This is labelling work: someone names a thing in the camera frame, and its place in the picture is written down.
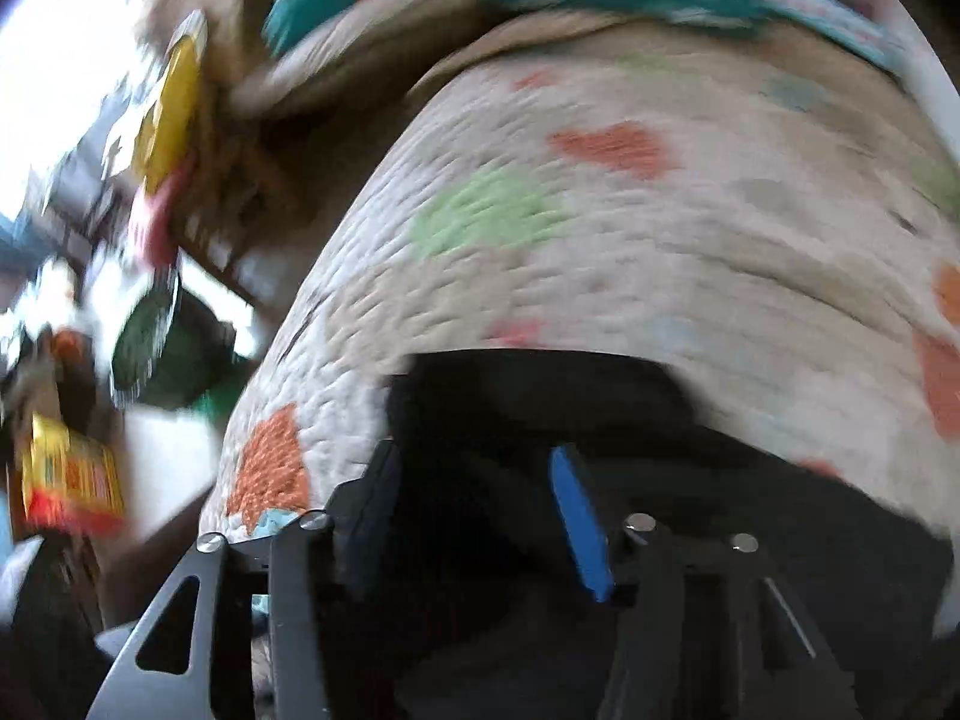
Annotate black pants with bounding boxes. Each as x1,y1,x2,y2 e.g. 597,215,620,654
328,346,955,720

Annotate yellow red box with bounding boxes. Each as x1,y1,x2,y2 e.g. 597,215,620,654
21,413,125,536

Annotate green mesh basket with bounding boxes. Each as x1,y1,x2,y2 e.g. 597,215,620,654
109,268,236,411

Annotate quilted patchwork bedspread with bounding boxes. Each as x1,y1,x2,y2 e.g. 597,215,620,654
200,13,958,539

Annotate wooden chair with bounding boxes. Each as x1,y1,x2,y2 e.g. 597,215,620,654
169,80,311,310

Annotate light blue dotted box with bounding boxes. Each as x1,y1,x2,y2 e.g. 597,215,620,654
760,0,908,78

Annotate beige lounge cushion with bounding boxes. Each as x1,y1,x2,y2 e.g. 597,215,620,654
228,0,490,119

